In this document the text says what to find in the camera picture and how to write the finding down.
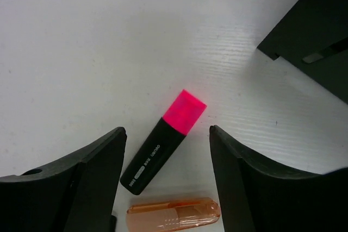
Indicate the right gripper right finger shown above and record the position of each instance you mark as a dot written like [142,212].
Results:
[257,193]

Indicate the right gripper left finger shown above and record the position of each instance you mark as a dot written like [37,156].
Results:
[73,193]

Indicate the orange translucent correction tape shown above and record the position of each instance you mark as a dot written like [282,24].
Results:
[173,215]

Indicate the pink cap black highlighter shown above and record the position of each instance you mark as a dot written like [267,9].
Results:
[163,140]

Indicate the black two-compartment organizer box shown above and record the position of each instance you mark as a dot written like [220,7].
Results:
[312,36]

